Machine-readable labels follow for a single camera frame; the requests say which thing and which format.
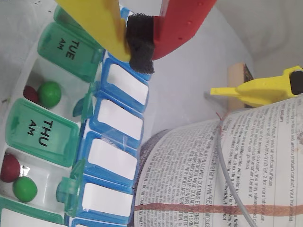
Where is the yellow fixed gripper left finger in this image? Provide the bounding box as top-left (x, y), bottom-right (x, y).
top-left (54, 0), bottom-right (132, 62)

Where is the gripper red moving right finger foam pad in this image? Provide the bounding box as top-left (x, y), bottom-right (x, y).
top-left (125, 0), bottom-right (217, 75)

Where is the green ball pill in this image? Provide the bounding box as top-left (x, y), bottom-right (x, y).
top-left (12, 176), bottom-right (38, 203)
top-left (37, 81), bottom-right (62, 109)

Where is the red ball pill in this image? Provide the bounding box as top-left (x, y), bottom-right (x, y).
top-left (23, 85), bottom-right (40, 104)
top-left (0, 153), bottom-right (21, 183)

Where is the weekly pill organizer box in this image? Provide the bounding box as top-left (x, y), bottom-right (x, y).
top-left (0, 4), bottom-right (156, 227)

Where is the white tablecloth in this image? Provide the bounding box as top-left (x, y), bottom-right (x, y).
top-left (0, 0), bottom-right (303, 227)

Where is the yellow plastic spring clamp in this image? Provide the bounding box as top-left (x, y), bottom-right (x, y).
top-left (210, 66), bottom-right (303, 108)

